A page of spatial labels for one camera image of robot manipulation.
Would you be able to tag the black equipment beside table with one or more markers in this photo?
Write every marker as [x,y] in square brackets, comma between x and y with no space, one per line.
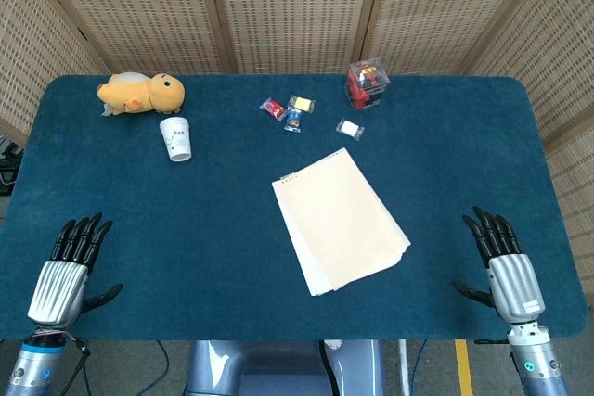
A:
[9,155]

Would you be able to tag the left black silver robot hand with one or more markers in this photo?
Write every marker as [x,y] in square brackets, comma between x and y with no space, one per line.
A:
[58,284]

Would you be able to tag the blue felt table mat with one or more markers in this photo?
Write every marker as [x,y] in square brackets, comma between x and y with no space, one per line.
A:
[185,210]

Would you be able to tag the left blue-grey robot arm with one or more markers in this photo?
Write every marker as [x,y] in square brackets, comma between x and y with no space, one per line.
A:
[32,368]

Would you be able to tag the clear box with red toys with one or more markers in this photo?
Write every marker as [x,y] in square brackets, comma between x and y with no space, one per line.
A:
[367,85]

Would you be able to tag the white vertical pole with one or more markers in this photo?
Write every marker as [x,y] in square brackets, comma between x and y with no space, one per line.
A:
[404,368]

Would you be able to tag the woven bamboo folding screen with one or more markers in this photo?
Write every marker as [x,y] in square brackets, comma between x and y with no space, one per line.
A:
[297,6]

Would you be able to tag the yellow plush animal toy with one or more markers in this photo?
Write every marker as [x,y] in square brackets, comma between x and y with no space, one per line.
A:
[139,92]

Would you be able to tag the red wrapped candy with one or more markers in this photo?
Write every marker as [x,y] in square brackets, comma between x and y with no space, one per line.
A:
[274,108]

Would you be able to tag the blue-grey robot torso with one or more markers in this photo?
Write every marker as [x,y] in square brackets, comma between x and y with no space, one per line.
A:
[278,368]

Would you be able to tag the white printed paper cup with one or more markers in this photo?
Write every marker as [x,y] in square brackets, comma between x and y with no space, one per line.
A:
[176,138]

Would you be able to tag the cream paper notepad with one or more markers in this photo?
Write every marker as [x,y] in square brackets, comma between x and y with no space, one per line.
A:
[339,220]

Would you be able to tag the blue wrapped candy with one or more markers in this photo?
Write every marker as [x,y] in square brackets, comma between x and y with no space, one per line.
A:
[293,120]

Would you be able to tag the white wrapped candy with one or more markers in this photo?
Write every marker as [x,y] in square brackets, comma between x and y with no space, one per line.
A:
[349,129]

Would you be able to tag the yellow wrapped candy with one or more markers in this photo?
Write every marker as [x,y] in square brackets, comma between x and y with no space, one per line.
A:
[301,104]

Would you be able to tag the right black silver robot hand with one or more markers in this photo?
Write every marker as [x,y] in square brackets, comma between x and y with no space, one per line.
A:
[515,282]

